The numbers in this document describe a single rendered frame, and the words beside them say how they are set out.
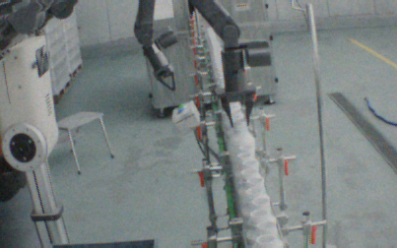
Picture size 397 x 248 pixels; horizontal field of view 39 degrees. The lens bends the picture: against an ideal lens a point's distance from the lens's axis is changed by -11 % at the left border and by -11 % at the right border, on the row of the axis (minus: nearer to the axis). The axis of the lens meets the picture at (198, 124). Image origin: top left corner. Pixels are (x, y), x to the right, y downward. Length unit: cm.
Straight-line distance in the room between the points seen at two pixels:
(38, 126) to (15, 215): 183
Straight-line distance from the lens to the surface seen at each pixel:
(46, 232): 198
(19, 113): 180
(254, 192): 131
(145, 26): 214
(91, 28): 1204
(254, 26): 634
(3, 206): 357
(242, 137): 160
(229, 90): 157
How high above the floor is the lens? 166
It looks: 16 degrees down
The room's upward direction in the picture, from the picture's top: 8 degrees counter-clockwise
